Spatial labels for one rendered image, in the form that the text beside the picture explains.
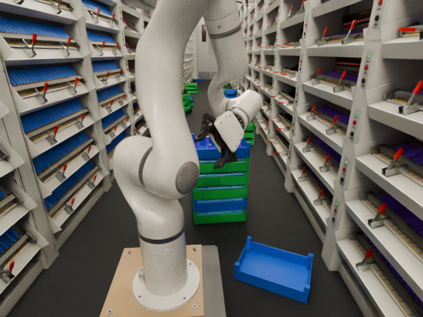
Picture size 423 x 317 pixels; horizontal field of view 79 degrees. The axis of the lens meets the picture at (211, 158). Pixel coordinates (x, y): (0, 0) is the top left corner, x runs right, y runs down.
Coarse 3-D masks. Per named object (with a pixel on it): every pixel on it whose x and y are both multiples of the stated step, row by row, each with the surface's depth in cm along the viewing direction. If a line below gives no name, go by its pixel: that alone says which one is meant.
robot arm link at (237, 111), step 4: (228, 108) 79; (232, 108) 79; (236, 108) 78; (232, 112) 78; (236, 112) 77; (240, 112) 78; (244, 112) 78; (240, 116) 78; (244, 116) 78; (248, 116) 79; (240, 120) 78; (244, 120) 78; (248, 120) 79; (244, 124) 78; (248, 124) 80; (244, 128) 80
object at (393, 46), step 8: (416, 16) 77; (392, 24) 78; (400, 24) 78; (408, 24) 78; (416, 24) 76; (384, 32) 79; (392, 32) 79; (400, 32) 78; (384, 40) 79; (392, 40) 78; (400, 40) 74; (408, 40) 71; (416, 40) 67; (384, 48) 79; (392, 48) 76; (400, 48) 72; (408, 48) 70; (416, 48) 67; (384, 56) 80; (392, 56) 77; (400, 56) 73; (408, 56) 70; (416, 56) 68
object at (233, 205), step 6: (246, 198) 144; (198, 204) 142; (204, 204) 142; (210, 204) 143; (216, 204) 143; (222, 204) 144; (228, 204) 144; (234, 204) 144; (240, 204) 145; (246, 204) 145; (198, 210) 143; (204, 210) 144; (210, 210) 144; (216, 210) 145; (222, 210) 145; (228, 210) 146
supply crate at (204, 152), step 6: (204, 138) 148; (210, 138) 149; (204, 144) 150; (246, 144) 132; (198, 150) 130; (204, 150) 130; (210, 150) 131; (216, 150) 131; (240, 150) 132; (246, 150) 133; (198, 156) 131; (204, 156) 131; (210, 156) 132; (216, 156) 132; (240, 156) 134; (246, 156) 134
